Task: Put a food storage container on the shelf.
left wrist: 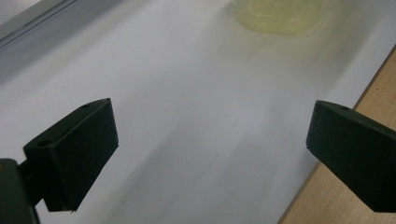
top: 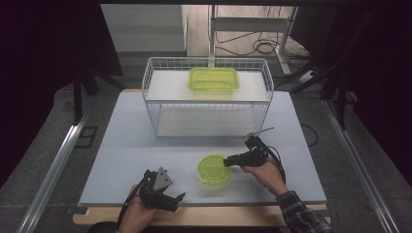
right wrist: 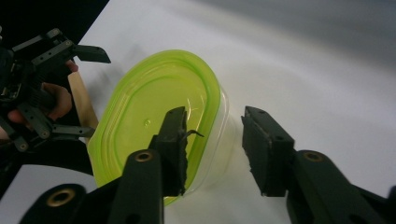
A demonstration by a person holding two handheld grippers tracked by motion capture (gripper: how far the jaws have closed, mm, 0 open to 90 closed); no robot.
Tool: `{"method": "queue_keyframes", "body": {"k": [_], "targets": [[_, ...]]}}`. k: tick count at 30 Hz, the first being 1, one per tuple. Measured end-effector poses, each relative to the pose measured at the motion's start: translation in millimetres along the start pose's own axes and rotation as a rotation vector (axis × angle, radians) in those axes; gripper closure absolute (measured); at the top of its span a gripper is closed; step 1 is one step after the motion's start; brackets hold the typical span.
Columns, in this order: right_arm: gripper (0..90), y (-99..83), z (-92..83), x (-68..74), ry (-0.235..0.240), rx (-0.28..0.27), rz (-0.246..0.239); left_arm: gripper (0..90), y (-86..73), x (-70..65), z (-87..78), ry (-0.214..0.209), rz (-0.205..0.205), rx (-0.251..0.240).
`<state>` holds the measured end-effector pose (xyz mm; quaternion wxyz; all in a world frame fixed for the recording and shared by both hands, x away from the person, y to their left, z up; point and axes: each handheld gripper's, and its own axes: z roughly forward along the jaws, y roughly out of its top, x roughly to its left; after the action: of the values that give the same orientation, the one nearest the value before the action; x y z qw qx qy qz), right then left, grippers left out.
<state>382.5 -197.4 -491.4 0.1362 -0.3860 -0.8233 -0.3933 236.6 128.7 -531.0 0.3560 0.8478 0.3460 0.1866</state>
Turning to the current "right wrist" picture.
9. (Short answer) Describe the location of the square clear container green lid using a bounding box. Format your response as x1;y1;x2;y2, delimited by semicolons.
87;49;233;207

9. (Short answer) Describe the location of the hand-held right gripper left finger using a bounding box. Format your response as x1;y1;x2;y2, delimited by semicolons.
106;105;189;224

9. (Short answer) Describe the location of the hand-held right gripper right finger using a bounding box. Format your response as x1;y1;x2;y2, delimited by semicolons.
240;105;388;224

